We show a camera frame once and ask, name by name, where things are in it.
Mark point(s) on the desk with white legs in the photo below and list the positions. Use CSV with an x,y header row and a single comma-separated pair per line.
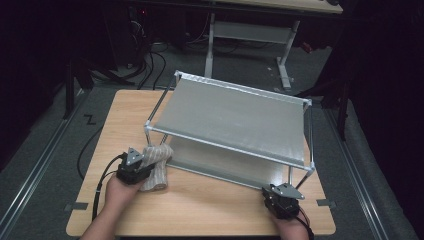
x,y
250,31

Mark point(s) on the person's left hand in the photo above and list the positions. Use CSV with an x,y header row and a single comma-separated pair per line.
x,y
121,196

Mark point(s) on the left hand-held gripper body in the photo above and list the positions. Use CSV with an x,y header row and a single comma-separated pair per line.
x,y
131,171

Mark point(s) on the metal floor rail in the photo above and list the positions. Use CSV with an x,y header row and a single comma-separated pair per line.
x,y
41,160
352,173

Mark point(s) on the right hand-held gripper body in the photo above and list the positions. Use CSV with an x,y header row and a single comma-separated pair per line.
x,y
285,203

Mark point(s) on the small red object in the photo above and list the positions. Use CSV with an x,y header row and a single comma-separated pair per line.
x,y
307,47

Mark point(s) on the dark computer tower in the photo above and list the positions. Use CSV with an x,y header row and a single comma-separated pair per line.
x,y
138,50

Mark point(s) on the grey two-tier rack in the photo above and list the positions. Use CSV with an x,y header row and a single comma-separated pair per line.
x,y
233,120

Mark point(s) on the person's right hand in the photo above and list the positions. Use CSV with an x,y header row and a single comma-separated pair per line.
x,y
290,230

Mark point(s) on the beige striped cleaning mitt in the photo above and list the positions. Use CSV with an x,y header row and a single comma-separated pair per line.
x,y
158,176

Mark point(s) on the grey tape piece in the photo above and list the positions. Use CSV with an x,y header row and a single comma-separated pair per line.
x,y
326,202
78,206

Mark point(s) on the black metal stand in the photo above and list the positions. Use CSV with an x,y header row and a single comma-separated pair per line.
x,y
69,86
343,110

